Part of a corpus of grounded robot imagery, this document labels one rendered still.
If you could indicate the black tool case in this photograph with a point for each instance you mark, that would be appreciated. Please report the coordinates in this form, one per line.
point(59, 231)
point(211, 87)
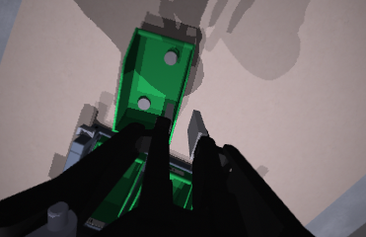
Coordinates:
point(85, 232)

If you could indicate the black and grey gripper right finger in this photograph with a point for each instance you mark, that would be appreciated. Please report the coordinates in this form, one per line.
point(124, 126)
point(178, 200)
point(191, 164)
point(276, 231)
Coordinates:
point(252, 200)

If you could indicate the dark grey metal shelf rack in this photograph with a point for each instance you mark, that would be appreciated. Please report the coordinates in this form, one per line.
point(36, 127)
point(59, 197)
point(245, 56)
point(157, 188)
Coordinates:
point(85, 143)

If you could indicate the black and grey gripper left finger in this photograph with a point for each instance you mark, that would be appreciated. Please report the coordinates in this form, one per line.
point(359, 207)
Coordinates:
point(61, 206)

